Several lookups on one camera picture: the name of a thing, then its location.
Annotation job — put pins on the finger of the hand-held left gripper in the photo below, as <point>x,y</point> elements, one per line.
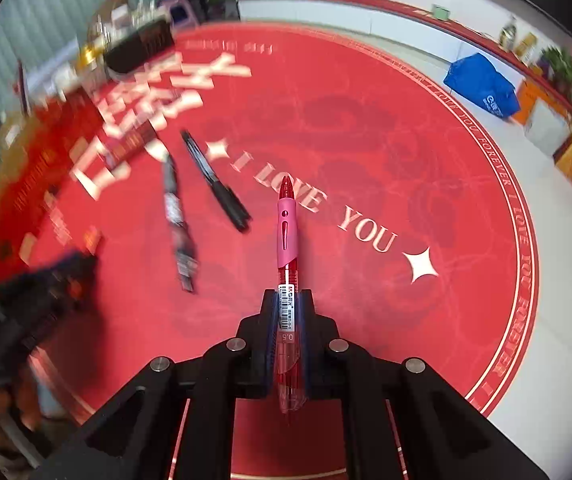
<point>73,272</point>

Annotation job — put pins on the purple plastic stool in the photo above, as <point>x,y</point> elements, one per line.
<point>178,14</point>

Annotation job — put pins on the yellow packet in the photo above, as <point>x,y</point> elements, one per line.
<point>527,47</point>

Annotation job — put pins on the red pen with pink grip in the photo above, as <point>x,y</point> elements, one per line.
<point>286,240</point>

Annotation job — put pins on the green white packet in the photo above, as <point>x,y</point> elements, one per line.
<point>508,35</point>

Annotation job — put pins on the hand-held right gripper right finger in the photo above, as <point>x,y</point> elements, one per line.
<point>306,340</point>

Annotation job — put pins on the red cardboard fruit box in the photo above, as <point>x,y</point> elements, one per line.
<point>15,185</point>

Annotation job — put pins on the potted plant with pink flowers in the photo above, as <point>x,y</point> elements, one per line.
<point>561,67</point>

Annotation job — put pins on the red round printed mat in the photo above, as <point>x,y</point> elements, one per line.
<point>366,160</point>

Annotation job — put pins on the blue bag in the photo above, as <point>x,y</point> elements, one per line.
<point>481,85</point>

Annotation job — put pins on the small green box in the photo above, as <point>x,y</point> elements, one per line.
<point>441,12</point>

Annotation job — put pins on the orange box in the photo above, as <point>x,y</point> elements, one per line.
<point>531,102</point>

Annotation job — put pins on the black marker pen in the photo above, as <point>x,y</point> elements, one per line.
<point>215,185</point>

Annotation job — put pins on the grey grip ballpoint pen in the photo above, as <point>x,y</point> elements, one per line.
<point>175,220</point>

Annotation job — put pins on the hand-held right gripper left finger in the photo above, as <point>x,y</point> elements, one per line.
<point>271,340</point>

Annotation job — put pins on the red rectangular case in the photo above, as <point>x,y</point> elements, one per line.
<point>130,147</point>

